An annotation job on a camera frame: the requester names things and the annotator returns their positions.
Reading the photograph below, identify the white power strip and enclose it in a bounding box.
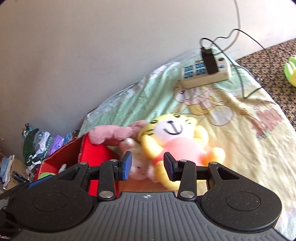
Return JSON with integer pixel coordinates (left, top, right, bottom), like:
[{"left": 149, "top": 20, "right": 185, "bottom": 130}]
[{"left": 180, "top": 57, "right": 231, "bottom": 89}]

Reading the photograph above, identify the cartoon bear bed sheet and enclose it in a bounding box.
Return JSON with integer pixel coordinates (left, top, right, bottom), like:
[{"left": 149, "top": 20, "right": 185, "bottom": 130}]
[{"left": 80, "top": 50, "right": 295, "bottom": 240}]

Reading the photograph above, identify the red cardboard box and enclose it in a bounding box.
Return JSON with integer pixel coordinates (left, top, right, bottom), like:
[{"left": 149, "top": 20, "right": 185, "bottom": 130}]
[{"left": 34, "top": 133, "right": 121, "bottom": 197}]

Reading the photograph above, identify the green bean plush toy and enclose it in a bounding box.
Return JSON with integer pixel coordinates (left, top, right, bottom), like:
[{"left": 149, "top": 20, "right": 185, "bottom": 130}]
[{"left": 38, "top": 172, "right": 56, "bottom": 180}]

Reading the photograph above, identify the white bunny plush blue bow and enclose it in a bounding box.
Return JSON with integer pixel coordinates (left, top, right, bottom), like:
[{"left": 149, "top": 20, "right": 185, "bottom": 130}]
[{"left": 119, "top": 138, "right": 159, "bottom": 183}]

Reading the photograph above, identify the small green frog plush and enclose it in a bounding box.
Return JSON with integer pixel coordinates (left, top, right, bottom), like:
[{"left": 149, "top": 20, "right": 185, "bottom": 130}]
[{"left": 284, "top": 55, "right": 296, "bottom": 86}]

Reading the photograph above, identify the black charger cable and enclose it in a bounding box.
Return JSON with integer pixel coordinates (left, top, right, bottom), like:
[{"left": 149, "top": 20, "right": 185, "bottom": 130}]
[{"left": 199, "top": 29, "right": 269, "bottom": 100}]

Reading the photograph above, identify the white rabbit plush toy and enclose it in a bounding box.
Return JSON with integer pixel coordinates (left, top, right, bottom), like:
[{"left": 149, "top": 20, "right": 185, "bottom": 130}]
[{"left": 58, "top": 164, "right": 67, "bottom": 173}]

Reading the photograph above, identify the blue checkered cloth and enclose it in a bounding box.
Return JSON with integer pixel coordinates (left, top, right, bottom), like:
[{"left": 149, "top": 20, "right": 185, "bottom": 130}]
[{"left": 63, "top": 130, "right": 79, "bottom": 145}]

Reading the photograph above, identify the purple tissue pack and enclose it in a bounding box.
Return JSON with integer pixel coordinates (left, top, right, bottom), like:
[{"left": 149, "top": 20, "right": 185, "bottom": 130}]
[{"left": 47, "top": 135, "right": 64, "bottom": 157}]

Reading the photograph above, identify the white power cord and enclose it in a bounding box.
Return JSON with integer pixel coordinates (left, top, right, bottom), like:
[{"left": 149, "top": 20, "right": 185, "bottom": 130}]
[{"left": 217, "top": 0, "right": 241, "bottom": 53}]

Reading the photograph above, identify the yellow tiger plush toy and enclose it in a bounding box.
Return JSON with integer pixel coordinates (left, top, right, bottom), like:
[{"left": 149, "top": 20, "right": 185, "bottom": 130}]
[{"left": 137, "top": 113, "right": 226, "bottom": 191}]

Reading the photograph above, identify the pile of folded clothes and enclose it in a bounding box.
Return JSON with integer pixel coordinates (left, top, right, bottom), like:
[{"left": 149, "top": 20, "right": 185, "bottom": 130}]
[{"left": 23, "top": 128, "right": 53, "bottom": 171}]

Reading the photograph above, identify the brown patterned mattress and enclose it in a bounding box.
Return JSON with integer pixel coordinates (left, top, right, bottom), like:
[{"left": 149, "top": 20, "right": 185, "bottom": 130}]
[{"left": 237, "top": 39, "right": 296, "bottom": 127}]

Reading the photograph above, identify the black charger plug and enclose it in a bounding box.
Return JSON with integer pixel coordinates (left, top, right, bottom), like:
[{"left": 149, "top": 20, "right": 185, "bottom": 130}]
[{"left": 201, "top": 47, "right": 218, "bottom": 74}]

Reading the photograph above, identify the pink plush toy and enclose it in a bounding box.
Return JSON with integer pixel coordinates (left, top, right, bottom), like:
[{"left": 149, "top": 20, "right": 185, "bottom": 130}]
[{"left": 88, "top": 120, "right": 147, "bottom": 146}]

